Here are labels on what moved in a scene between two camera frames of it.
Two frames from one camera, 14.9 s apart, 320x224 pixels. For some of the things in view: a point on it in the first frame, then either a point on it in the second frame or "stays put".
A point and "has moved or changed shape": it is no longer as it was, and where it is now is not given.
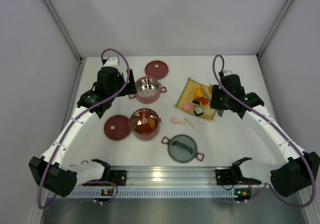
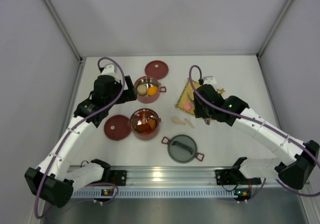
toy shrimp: (143, 118) stays put
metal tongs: (220, 112) has moved or changed shape
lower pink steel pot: (144, 124) stays put
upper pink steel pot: (148, 90) stays put
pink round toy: (187, 106) stays put
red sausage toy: (142, 127) -> (145, 132)
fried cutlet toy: (152, 123) stays put
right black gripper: (215, 100) -> (202, 112)
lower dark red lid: (117, 127) stays put
